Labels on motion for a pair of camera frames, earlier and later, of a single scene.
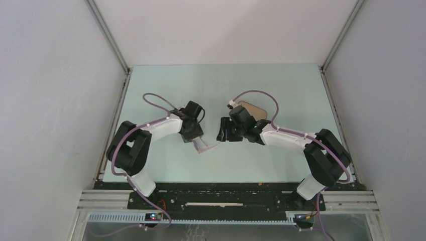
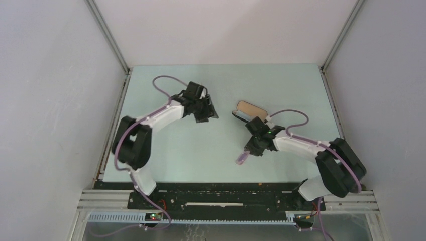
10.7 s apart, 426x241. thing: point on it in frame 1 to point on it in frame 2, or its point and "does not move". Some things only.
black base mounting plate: [223, 197] does not move
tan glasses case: [257, 112] does not move
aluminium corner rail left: [108, 34] does not move
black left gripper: [197, 132] to [209, 111]
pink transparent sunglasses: [201, 146] to [242, 157]
